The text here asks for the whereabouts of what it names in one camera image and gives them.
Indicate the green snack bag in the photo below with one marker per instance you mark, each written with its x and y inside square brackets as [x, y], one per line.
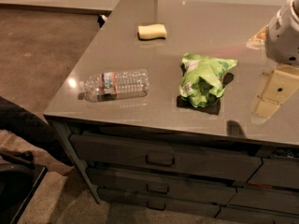
[203, 80]

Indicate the grey drawer cabinet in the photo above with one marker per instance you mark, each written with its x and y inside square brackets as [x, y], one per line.
[213, 29]

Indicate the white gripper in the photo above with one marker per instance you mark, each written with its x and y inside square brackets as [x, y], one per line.
[285, 36]

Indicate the yellow sponge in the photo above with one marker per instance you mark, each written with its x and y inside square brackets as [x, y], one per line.
[153, 31]

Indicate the middle right drawer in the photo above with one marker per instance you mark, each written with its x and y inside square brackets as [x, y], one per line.
[268, 199]

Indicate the clear plastic water bottle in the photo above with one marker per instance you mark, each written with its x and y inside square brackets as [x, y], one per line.
[110, 86]

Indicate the top right drawer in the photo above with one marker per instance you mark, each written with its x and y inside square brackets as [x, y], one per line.
[282, 173]

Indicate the dark object behind table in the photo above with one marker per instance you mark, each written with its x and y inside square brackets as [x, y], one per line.
[101, 20]

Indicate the top left drawer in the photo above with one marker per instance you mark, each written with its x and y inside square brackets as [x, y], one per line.
[166, 157]

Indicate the drawer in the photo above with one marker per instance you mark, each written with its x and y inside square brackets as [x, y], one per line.
[268, 199]
[168, 186]
[159, 203]
[166, 157]
[282, 173]

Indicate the bottom left drawer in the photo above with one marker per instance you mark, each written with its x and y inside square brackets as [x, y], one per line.
[159, 203]

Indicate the middle left drawer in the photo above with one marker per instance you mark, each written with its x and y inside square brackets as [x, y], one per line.
[168, 186]

